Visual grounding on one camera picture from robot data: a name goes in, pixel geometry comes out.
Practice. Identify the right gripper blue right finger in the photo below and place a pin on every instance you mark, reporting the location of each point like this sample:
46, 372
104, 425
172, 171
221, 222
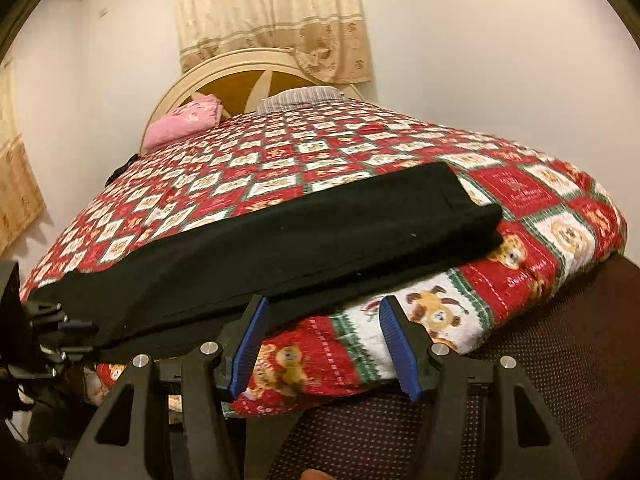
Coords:
405, 349

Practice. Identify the black clothing heap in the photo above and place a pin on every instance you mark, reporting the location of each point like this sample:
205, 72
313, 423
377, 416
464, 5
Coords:
121, 169

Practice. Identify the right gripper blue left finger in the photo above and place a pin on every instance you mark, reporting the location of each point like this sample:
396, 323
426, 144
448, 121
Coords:
129, 436

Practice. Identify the pink folded blanket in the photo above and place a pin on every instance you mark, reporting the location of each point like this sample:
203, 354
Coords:
193, 117

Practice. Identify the cream wooden headboard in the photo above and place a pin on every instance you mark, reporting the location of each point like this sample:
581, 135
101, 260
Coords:
240, 79

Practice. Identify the beige side curtain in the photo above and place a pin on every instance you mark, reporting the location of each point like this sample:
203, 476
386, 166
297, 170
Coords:
21, 200

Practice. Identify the dark dotted mattress base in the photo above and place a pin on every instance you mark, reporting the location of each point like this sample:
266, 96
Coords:
567, 371

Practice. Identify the person's right hand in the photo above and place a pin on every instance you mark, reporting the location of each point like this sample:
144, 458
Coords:
314, 474

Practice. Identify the striped pillow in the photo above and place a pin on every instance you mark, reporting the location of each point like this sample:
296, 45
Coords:
293, 99

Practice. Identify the beige window curtain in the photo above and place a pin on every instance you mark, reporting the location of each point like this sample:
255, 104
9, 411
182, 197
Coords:
328, 39

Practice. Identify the black pants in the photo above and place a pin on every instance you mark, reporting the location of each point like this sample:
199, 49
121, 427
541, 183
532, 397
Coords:
317, 251

